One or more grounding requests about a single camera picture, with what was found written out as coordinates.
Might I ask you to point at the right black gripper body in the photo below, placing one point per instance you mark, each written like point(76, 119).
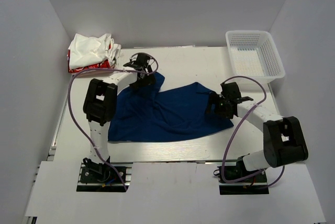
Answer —
point(221, 109)

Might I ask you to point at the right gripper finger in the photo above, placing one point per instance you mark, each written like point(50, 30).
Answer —
point(214, 97)
point(210, 108)

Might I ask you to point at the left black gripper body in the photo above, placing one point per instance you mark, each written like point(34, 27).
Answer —
point(147, 79)

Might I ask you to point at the blue t shirt with print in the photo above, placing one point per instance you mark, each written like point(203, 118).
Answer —
point(150, 115)

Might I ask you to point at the white and red t shirt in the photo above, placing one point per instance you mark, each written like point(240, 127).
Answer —
point(92, 53)

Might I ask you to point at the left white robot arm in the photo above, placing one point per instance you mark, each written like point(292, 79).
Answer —
point(101, 101)

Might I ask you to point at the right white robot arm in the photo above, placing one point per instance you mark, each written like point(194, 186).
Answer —
point(283, 138)

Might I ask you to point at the white perforated plastic basket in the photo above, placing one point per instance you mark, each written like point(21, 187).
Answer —
point(253, 53)

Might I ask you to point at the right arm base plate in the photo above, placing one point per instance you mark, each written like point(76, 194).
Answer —
point(256, 185)

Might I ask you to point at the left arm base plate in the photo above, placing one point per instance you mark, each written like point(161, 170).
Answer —
point(111, 183)

